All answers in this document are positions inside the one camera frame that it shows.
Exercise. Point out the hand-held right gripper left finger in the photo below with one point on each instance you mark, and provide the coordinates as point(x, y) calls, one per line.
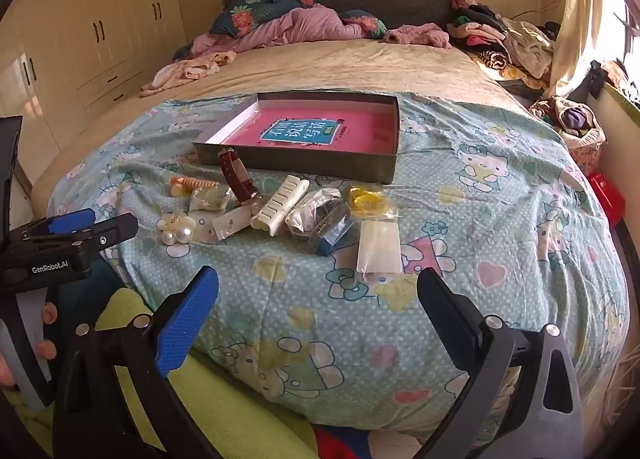
point(187, 324)

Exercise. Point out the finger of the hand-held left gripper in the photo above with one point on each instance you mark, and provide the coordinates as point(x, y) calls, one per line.
point(115, 231)
point(72, 221)

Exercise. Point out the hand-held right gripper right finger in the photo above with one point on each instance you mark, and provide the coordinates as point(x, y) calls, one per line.
point(445, 314)

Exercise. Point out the white flower hair clip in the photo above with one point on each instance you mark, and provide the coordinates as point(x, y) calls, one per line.
point(186, 235)

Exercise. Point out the clear bag with silver jewelry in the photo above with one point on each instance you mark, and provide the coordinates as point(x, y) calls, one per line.
point(210, 200)

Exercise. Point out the small blue box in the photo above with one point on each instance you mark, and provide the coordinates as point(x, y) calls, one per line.
point(332, 236)

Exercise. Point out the clear bag with yellow jewelry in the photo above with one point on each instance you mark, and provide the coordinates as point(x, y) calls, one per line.
point(365, 201)

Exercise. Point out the shallow grey cardboard box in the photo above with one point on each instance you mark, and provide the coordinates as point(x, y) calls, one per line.
point(300, 161)

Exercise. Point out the person's left hand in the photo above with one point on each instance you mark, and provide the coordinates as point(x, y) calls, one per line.
point(49, 350)

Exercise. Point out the orange beaded hair claw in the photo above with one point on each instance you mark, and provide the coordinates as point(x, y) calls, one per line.
point(192, 184)

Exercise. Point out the white translucent bag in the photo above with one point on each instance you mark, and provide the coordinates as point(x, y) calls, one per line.
point(378, 246)

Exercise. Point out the cartoon cat print blanket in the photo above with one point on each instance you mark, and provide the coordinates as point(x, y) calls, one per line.
point(450, 219)

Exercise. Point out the lime green cloth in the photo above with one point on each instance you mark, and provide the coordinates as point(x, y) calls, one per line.
point(235, 414)

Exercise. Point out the white earring card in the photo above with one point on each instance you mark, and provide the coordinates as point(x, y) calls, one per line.
point(230, 225)

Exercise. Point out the cream hair claw clip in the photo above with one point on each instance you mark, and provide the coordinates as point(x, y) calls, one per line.
point(275, 209)

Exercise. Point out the red cloth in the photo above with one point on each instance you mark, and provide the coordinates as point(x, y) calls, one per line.
point(330, 444)

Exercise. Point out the peach pyjama garment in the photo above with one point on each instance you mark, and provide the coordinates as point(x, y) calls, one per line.
point(185, 71)

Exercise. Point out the red box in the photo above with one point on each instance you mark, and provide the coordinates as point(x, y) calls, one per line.
point(605, 194)

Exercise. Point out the cream wardrobe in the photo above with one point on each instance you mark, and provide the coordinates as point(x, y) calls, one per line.
point(100, 14)

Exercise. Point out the basket with clothes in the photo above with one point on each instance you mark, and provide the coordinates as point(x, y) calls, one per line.
point(575, 121)

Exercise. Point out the large floral pillow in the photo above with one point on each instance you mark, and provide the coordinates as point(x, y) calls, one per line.
point(250, 11)

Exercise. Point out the beige bedspread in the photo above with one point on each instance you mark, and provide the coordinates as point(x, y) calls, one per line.
point(325, 69)

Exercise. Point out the pile of clothes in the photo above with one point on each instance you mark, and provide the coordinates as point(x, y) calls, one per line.
point(520, 46)

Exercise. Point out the pink fuzzy garment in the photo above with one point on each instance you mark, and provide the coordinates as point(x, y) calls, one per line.
point(420, 35)

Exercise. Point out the pink quilt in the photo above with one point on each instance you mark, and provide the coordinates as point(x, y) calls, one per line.
point(310, 26)

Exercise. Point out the small floral pillow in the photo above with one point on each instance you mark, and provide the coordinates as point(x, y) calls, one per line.
point(370, 24)

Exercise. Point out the cream curtain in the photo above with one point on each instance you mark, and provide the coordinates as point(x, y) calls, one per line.
point(575, 14)

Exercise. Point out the window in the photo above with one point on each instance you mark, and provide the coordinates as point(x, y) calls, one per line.
point(620, 4)

